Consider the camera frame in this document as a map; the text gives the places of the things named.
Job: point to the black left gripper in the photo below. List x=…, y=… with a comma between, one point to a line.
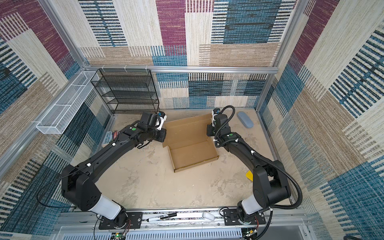
x=163, y=133

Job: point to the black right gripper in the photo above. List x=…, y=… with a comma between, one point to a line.
x=209, y=130

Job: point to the brown cardboard box sheet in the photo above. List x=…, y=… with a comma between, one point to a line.
x=188, y=144

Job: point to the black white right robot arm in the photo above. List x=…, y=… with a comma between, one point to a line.
x=270, y=186

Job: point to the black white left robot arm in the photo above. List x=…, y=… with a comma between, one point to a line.
x=79, y=182

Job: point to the blue-grey glasses case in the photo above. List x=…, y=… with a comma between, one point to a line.
x=245, y=120

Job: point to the colourful paperback book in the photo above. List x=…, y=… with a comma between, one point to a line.
x=110, y=136

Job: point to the yellow toy shovel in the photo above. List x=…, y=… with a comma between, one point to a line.
x=249, y=176

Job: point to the black white marker pen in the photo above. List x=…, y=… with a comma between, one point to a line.
x=158, y=218

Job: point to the small white plastic piece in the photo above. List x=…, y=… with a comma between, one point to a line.
x=208, y=216

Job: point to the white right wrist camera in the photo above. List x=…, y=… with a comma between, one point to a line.
x=216, y=114

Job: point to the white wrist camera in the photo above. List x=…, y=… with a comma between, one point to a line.
x=161, y=118
x=216, y=114

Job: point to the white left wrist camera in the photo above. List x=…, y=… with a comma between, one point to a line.
x=161, y=118

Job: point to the black wire shelf rack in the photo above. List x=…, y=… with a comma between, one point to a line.
x=127, y=91

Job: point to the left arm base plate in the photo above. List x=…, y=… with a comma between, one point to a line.
x=133, y=220

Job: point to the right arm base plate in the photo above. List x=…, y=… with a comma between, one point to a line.
x=231, y=218

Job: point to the white wire mesh basket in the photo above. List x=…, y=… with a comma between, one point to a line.
x=59, y=116

